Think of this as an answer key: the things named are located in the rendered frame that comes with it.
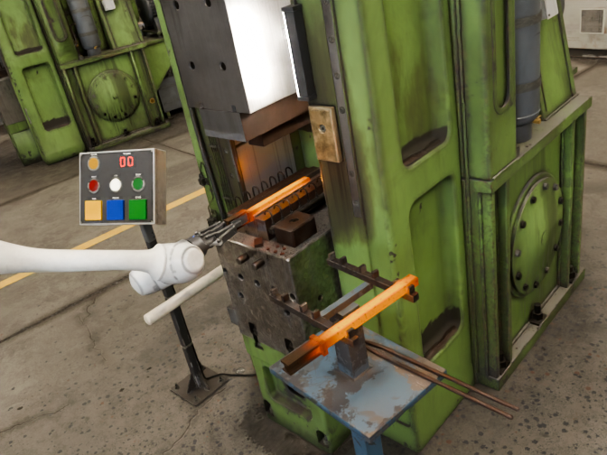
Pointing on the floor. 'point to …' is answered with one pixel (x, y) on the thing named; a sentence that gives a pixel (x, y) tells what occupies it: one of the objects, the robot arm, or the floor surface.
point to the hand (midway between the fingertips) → (237, 220)
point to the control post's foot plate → (184, 389)
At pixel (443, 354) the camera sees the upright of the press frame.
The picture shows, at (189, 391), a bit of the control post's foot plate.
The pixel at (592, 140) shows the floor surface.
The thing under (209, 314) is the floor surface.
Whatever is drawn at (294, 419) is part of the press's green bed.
